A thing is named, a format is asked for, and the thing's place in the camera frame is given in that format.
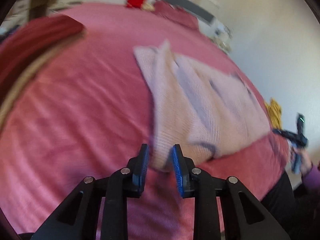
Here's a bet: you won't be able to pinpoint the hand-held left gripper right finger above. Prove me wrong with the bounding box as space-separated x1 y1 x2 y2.
171 144 292 240

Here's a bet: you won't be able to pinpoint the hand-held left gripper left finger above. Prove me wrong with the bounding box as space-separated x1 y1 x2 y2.
30 144 150 240

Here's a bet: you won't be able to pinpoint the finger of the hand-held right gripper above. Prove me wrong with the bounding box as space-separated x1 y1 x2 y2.
272 129 297 140

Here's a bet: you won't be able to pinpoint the pale pink knit sweater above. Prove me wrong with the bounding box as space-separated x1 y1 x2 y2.
133 39 272 172

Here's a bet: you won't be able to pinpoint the person's right forearm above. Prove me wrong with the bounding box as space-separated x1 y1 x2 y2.
301 164 320 196

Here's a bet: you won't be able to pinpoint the person's right hand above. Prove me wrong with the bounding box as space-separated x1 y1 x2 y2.
299 152 314 178

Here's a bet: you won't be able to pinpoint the yellow garment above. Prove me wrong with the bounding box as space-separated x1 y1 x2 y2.
264 99 283 130

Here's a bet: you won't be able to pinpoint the person's black pants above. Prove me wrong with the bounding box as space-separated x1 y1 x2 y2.
260 172 299 240

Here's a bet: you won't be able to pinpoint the pink bed blanket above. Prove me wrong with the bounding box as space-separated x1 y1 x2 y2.
0 2 290 240

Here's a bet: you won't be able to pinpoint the white leaf-print nightstand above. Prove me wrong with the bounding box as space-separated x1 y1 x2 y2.
209 22 233 53

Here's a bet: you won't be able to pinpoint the dark pink pillow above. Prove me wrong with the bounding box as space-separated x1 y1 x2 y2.
152 1 200 30

